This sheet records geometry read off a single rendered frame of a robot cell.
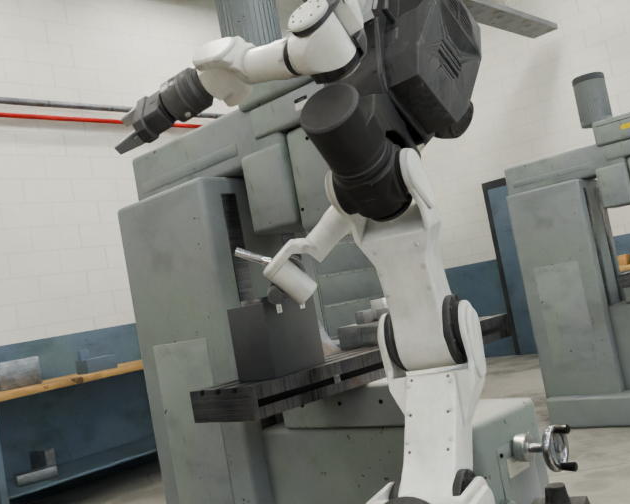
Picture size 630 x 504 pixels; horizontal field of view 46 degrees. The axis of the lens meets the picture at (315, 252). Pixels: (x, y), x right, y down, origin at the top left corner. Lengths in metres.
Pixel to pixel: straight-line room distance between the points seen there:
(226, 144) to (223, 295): 0.50
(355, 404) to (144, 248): 0.98
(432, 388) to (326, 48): 0.68
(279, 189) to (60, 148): 4.56
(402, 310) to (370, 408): 0.62
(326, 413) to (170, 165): 1.07
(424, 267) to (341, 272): 6.11
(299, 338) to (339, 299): 5.57
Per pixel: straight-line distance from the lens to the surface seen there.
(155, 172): 2.77
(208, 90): 1.50
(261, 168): 2.32
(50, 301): 6.35
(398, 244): 1.45
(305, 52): 1.31
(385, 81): 1.45
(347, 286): 7.58
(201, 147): 2.56
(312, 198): 2.20
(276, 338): 1.83
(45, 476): 5.63
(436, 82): 1.47
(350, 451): 2.16
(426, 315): 1.48
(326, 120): 1.27
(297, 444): 2.31
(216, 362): 2.40
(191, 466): 2.61
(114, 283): 6.65
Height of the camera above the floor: 1.10
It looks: 4 degrees up
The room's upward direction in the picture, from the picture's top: 10 degrees counter-clockwise
